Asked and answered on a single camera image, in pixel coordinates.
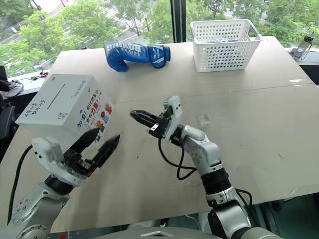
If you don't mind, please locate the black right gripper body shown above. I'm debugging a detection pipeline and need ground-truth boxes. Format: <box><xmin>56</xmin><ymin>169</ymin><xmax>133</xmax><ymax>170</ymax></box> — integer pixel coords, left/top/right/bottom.
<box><xmin>149</xmin><ymin>106</ymin><xmax>174</xmax><ymax>138</ymax></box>

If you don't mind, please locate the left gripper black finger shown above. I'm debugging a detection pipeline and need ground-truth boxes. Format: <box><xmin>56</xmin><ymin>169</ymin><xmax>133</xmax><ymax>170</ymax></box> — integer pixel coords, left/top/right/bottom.
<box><xmin>68</xmin><ymin>128</ymin><xmax>100</xmax><ymax>157</ymax></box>
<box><xmin>93</xmin><ymin>134</ymin><xmax>121</xmax><ymax>168</ymax></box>

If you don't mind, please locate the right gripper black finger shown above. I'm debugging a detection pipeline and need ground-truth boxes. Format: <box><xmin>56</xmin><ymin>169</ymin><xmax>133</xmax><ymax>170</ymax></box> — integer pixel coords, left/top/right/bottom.
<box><xmin>130</xmin><ymin>109</ymin><xmax>161</xmax><ymax>124</ymax></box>
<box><xmin>136</xmin><ymin>117</ymin><xmax>160</xmax><ymax>128</ymax></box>

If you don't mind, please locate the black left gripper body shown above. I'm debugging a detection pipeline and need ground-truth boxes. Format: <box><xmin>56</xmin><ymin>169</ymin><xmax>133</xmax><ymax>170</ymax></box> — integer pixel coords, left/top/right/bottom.
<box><xmin>60</xmin><ymin>148</ymin><xmax>102</xmax><ymax>178</ymax></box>

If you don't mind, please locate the white box with slot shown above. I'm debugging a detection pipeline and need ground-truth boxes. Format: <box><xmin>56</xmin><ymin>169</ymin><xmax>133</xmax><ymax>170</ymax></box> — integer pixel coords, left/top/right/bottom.
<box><xmin>15</xmin><ymin>74</ymin><xmax>115</xmax><ymax>152</ymax></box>

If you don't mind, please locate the blue boxing glove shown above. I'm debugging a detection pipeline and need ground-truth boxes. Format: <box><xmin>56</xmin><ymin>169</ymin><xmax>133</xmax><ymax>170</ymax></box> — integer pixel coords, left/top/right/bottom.
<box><xmin>104</xmin><ymin>40</ymin><xmax>171</xmax><ymax>72</ymax></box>

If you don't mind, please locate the white perforated plastic basket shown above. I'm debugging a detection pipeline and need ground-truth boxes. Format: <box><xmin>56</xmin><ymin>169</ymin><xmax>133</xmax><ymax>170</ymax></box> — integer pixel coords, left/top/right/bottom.
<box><xmin>190</xmin><ymin>18</ymin><xmax>264</xmax><ymax>73</ymax></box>

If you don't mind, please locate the grey robot torso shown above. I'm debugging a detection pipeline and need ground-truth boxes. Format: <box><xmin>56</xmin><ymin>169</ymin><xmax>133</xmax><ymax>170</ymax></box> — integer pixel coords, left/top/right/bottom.
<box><xmin>93</xmin><ymin>226</ymin><xmax>284</xmax><ymax>239</ymax></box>

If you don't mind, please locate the clear water bottle black lid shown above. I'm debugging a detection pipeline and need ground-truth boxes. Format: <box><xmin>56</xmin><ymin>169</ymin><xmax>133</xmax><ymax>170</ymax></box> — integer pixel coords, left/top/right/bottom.
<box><xmin>297</xmin><ymin>33</ymin><xmax>316</xmax><ymax>61</ymax></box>

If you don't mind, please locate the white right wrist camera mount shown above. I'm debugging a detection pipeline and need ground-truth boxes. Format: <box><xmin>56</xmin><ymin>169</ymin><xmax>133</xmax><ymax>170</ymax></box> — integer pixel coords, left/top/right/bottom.
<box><xmin>163</xmin><ymin>95</ymin><xmax>184</xmax><ymax>140</ymax></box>

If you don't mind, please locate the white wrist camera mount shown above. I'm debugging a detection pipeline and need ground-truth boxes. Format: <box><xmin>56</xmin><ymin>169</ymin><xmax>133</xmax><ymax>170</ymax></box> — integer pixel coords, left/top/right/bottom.
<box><xmin>163</xmin><ymin>95</ymin><xmax>184</xmax><ymax>140</ymax></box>
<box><xmin>31</xmin><ymin>136</ymin><xmax>83</xmax><ymax>187</ymax></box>

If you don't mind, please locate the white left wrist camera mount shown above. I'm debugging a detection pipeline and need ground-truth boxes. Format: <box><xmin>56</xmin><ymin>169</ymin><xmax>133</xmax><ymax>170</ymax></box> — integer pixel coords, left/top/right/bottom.
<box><xmin>31</xmin><ymin>136</ymin><xmax>83</xmax><ymax>187</ymax></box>

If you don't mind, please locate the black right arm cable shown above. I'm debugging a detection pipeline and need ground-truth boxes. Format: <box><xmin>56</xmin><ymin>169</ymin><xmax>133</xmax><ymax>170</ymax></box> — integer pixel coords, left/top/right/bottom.
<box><xmin>158</xmin><ymin>136</ymin><xmax>198</xmax><ymax>180</ymax></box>

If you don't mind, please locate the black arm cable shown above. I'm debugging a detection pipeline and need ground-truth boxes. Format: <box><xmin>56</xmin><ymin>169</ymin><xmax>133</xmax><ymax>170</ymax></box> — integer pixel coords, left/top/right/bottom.
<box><xmin>6</xmin><ymin>145</ymin><xmax>34</xmax><ymax>224</ymax></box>
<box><xmin>158</xmin><ymin>136</ymin><xmax>198</xmax><ymax>180</ymax></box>

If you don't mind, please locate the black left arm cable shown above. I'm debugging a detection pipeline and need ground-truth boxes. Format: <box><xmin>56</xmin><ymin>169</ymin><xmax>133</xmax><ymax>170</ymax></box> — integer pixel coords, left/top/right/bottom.
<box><xmin>6</xmin><ymin>145</ymin><xmax>34</xmax><ymax>224</ymax></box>

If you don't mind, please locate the bundle of dark cables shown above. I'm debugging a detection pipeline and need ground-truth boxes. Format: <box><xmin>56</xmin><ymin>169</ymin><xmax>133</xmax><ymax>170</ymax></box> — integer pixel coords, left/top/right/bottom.
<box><xmin>6</xmin><ymin>79</ymin><xmax>25</xmax><ymax>97</ymax></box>

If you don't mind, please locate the dark window frame post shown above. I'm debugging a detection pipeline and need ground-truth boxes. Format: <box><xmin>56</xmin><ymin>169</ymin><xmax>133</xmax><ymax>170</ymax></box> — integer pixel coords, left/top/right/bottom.
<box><xmin>170</xmin><ymin>0</ymin><xmax>187</xmax><ymax>43</ymax></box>

